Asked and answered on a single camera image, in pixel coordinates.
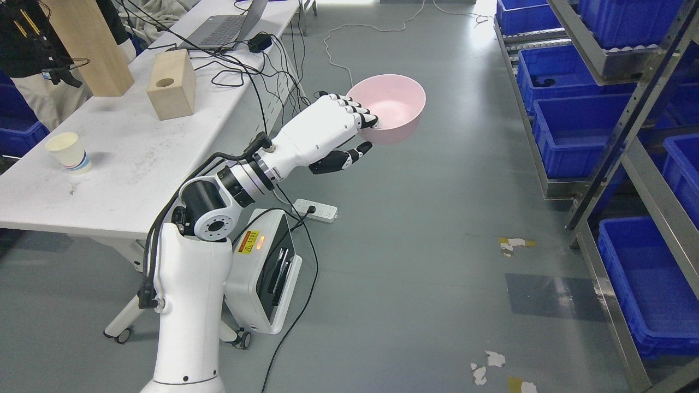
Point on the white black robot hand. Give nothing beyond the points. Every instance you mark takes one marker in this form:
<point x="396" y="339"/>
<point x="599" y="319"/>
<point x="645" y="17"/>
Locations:
<point x="318" y="131"/>

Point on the pink bowl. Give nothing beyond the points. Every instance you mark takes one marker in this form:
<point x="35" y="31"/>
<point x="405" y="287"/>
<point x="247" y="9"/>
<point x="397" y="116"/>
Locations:
<point x="397" y="100"/>

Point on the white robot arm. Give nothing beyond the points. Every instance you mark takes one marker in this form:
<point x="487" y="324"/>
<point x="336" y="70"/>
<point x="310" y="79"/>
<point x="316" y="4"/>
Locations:
<point x="189" y="257"/>

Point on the white power strip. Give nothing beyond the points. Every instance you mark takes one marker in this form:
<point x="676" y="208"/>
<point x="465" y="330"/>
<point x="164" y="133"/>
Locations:
<point x="318" y="211"/>

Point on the black power adapter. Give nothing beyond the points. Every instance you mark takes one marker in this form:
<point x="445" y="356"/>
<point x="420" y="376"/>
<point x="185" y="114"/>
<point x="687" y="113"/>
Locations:
<point x="260" y="42"/>

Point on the white control box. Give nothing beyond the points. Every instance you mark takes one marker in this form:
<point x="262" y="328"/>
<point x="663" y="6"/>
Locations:
<point x="264" y="272"/>

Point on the grey laptop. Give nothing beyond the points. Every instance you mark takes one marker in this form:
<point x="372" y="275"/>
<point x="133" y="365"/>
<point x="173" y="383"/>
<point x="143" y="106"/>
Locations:
<point x="222" y="32"/>

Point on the wooden block with hole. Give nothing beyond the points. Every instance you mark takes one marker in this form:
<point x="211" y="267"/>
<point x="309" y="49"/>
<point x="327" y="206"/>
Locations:
<point x="172" y="85"/>

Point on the paper cup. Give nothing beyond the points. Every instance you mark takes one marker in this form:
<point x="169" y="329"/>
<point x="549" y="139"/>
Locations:
<point x="69" y="151"/>

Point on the tall wooden block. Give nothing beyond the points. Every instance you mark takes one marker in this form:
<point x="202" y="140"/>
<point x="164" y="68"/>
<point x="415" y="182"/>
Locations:
<point x="82" y="29"/>

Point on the person in black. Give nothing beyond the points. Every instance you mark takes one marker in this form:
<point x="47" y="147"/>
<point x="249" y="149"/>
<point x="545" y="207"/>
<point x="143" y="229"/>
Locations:
<point x="36" y="60"/>

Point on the steel rack with bins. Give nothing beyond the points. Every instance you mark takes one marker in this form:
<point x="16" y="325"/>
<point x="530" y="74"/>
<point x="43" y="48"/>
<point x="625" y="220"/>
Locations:
<point x="591" y="80"/>

